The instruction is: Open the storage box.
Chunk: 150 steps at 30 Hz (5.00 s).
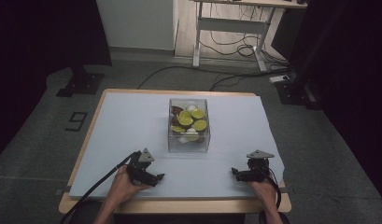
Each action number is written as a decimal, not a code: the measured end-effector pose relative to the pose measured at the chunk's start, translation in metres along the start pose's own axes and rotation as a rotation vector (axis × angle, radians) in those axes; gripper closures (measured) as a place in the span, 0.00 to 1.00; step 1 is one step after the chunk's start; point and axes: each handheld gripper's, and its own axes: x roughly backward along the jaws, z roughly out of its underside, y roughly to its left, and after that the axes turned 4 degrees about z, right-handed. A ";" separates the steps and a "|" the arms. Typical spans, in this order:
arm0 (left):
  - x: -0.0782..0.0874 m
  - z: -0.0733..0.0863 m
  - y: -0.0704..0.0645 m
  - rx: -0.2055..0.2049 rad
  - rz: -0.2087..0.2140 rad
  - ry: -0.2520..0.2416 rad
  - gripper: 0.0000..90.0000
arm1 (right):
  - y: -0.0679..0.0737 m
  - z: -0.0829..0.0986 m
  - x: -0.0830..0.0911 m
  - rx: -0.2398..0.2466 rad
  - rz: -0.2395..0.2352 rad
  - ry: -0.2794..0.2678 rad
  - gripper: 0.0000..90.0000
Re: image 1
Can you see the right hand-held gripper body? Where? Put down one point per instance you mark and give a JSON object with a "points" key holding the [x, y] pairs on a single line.
{"points": [[257, 169]]}

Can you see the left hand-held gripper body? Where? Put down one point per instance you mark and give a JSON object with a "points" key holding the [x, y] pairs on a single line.
{"points": [[138, 169]]}

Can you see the person's left hand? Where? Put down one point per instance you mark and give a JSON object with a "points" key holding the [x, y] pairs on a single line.
{"points": [[123, 186]]}

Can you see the person's right hand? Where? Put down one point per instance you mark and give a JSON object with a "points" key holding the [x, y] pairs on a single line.
{"points": [[265, 191]]}

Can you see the wooden table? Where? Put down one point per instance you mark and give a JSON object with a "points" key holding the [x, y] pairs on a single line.
{"points": [[166, 206]]}

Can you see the grey tape strip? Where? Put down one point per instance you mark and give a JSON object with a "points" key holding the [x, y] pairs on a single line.
{"points": [[62, 190], [290, 190]]}

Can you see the pale grey table mat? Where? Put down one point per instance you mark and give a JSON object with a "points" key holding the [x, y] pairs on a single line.
{"points": [[123, 130]]}

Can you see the clear plastic box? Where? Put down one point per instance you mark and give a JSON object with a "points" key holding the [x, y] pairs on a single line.
{"points": [[188, 146]]}

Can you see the white round food piece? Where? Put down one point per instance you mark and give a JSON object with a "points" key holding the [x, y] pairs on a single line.
{"points": [[191, 107], [183, 139]]}

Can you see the brown food piece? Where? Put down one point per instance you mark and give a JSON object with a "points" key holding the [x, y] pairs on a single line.
{"points": [[176, 109], [174, 120]]}

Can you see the pile of green lime slices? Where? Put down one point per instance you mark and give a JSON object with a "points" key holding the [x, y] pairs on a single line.
{"points": [[199, 125]]}

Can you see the black stand base with pole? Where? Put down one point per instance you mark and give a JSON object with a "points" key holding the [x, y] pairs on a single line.
{"points": [[296, 91]]}

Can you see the white power strip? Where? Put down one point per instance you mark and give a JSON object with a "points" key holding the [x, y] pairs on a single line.
{"points": [[279, 78]]}

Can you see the black curtain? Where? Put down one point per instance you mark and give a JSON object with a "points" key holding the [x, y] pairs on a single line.
{"points": [[350, 77], [30, 46]]}

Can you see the black stand base plate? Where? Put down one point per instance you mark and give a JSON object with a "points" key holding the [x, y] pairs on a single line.
{"points": [[81, 84]]}

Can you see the desk with white metal frame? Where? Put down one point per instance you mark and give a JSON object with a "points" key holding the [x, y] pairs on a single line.
{"points": [[232, 25]]}

